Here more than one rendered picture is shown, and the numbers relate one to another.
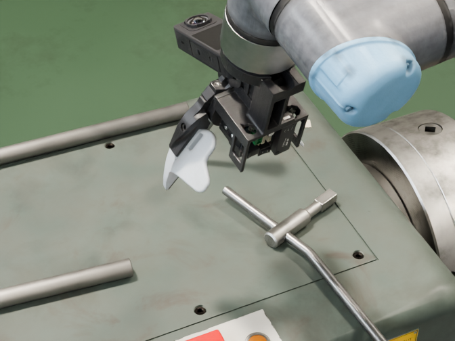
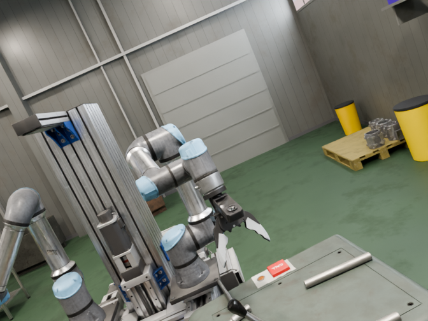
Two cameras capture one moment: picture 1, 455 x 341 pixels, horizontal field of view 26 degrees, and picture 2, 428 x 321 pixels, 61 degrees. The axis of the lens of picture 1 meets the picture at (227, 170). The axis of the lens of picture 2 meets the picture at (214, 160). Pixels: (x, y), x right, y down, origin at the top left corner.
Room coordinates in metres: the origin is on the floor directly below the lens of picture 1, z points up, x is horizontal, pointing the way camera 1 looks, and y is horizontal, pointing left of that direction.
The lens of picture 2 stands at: (1.68, 0.31, 1.86)
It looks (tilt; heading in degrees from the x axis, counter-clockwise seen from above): 10 degrees down; 198
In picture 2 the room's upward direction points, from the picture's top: 24 degrees counter-clockwise
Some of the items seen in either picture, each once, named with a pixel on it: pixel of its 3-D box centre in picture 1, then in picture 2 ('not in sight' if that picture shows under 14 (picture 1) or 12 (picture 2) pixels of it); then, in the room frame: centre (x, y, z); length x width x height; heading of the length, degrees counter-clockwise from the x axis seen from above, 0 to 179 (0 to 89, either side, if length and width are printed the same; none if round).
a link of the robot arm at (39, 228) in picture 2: not in sight; (48, 243); (0.42, -0.97, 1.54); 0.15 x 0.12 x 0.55; 39
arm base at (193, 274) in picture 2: not in sight; (189, 267); (0.37, -0.41, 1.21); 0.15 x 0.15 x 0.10
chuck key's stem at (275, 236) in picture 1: (302, 217); (234, 320); (0.85, -0.09, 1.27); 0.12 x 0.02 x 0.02; 134
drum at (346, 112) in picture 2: not in sight; (348, 118); (-5.63, 0.77, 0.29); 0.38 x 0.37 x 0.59; 109
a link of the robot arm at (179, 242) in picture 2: not in sight; (179, 243); (0.37, -0.41, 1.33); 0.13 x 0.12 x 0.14; 122
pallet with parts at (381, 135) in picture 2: not in sight; (361, 139); (-4.25, 0.75, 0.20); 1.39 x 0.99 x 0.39; 18
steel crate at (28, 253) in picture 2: not in sight; (34, 245); (-4.24, -6.09, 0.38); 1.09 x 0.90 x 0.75; 18
